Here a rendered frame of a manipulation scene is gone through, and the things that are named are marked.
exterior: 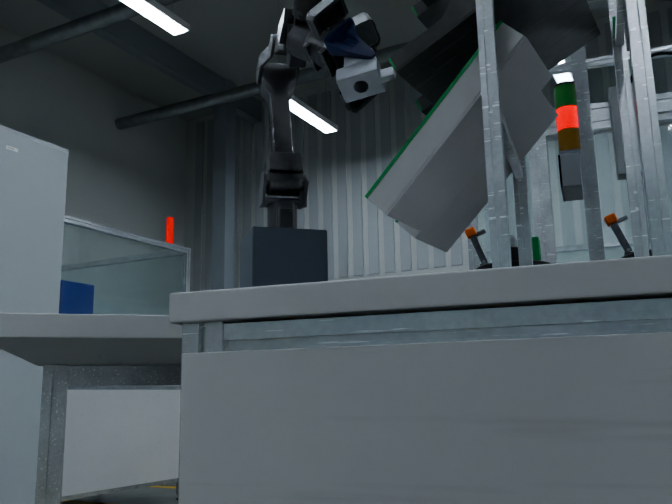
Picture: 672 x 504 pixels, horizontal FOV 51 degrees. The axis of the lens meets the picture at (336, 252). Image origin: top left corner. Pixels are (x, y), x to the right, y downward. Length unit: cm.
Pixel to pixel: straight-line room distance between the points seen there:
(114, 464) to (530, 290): 491
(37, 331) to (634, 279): 65
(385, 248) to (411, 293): 969
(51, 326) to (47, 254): 347
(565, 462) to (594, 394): 6
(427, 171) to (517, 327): 37
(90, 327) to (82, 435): 428
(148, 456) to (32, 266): 196
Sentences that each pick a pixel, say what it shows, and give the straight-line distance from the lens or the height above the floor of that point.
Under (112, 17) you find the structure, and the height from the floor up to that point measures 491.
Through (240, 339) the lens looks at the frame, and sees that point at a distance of 70.
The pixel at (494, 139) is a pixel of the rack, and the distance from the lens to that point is 88.
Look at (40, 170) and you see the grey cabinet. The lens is 443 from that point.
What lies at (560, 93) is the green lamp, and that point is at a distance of 165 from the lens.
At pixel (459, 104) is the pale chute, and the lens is 94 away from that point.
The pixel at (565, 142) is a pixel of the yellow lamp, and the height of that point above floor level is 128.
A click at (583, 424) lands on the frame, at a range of 61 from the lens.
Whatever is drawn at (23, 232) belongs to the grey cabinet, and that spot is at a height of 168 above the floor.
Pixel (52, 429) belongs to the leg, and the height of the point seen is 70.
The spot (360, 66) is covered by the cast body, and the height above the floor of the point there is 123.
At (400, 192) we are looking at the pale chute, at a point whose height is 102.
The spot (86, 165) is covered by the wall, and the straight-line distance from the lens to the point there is 1107.
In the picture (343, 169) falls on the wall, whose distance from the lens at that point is 1092.
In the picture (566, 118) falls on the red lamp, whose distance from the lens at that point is 162.
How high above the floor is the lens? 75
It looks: 12 degrees up
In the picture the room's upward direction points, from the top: 1 degrees counter-clockwise
